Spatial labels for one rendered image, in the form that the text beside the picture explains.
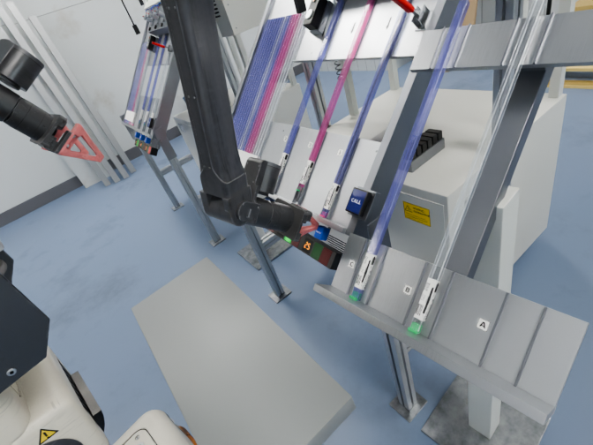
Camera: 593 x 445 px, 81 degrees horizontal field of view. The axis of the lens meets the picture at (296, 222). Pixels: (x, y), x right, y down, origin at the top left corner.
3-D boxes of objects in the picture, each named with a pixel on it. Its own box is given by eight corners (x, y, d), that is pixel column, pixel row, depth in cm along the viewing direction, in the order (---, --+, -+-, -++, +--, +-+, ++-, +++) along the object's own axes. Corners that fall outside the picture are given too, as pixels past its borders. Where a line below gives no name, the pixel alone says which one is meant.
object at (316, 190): (356, 231, 75) (348, 229, 73) (223, 168, 124) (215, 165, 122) (391, 147, 73) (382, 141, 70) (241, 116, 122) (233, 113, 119)
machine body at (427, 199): (454, 341, 123) (446, 197, 88) (325, 261, 175) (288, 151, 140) (545, 238, 147) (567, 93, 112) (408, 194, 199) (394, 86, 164)
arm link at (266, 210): (228, 218, 68) (243, 225, 64) (237, 184, 68) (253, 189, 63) (256, 224, 73) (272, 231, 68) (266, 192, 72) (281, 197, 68)
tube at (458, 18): (360, 301, 58) (355, 300, 57) (353, 297, 59) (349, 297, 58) (469, 3, 55) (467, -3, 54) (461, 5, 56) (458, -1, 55)
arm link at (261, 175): (200, 207, 62) (236, 220, 58) (217, 145, 62) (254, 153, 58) (242, 214, 73) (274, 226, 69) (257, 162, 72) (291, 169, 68)
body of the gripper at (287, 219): (282, 199, 78) (256, 191, 73) (311, 213, 70) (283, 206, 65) (273, 225, 79) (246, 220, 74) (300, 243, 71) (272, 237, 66)
